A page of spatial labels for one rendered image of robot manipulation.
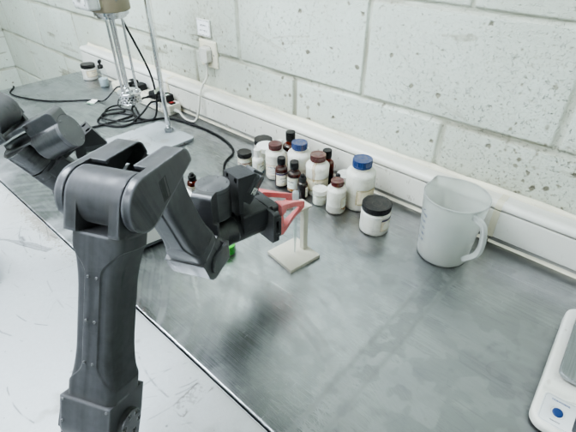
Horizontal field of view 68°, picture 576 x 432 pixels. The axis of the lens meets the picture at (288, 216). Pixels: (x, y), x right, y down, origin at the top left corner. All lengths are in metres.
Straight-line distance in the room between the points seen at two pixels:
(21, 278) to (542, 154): 1.07
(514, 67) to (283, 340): 0.67
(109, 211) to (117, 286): 0.09
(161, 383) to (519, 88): 0.83
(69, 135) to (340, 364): 0.58
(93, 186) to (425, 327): 0.60
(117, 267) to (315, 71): 0.86
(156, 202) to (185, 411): 0.35
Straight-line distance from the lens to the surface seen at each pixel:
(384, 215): 0.97
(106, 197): 0.46
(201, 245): 0.64
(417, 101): 1.05
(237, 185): 0.71
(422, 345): 0.80
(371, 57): 1.09
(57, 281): 0.98
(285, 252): 0.92
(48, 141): 0.80
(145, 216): 0.47
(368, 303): 0.84
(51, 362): 0.84
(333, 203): 1.03
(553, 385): 0.79
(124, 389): 0.56
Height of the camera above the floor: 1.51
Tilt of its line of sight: 36 degrees down
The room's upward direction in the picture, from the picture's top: straight up
